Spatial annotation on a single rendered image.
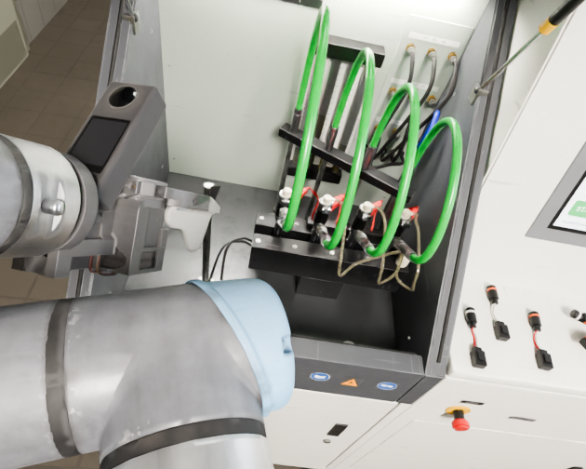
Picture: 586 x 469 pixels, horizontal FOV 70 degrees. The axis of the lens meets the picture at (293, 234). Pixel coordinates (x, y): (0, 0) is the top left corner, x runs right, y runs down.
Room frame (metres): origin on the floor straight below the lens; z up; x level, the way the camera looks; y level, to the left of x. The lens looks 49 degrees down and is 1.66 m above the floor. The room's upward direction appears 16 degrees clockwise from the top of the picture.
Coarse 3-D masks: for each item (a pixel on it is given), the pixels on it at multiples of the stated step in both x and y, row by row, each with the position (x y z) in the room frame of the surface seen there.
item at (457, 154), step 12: (444, 120) 0.65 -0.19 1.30; (432, 132) 0.67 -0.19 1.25; (456, 132) 0.60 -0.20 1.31; (420, 144) 0.69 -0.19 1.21; (456, 144) 0.57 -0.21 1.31; (420, 156) 0.69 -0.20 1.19; (456, 156) 0.56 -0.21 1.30; (456, 168) 0.54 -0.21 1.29; (456, 180) 0.53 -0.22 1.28; (456, 192) 0.52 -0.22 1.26; (444, 204) 0.50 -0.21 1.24; (444, 216) 0.49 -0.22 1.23; (444, 228) 0.48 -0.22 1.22; (396, 240) 0.58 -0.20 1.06; (432, 240) 0.47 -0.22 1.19; (408, 252) 0.51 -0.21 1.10; (432, 252) 0.47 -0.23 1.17
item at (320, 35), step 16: (320, 16) 0.70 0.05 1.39; (320, 32) 0.58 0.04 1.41; (320, 48) 0.54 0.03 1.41; (320, 64) 0.52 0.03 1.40; (304, 80) 0.77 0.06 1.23; (320, 80) 0.50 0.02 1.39; (304, 96) 0.78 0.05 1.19; (304, 128) 0.46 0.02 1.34; (304, 144) 0.44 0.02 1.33; (304, 160) 0.43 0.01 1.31; (304, 176) 0.42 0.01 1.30; (288, 208) 0.40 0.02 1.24; (288, 224) 0.40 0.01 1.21
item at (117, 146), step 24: (120, 96) 0.27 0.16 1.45; (144, 96) 0.28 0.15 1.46; (96, 120) 0.25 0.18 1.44; (120, 120) 0.25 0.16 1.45; (144, 120) 0.26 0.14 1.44; (72, 144) 0.23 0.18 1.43; (96, 144) 0.23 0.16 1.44; (120, 144) 0.23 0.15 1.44; (144, 144) 0.25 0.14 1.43; (96, 168) 0.21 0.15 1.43; (120, 168) 0.22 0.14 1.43; (120, 192) 0.21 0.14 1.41
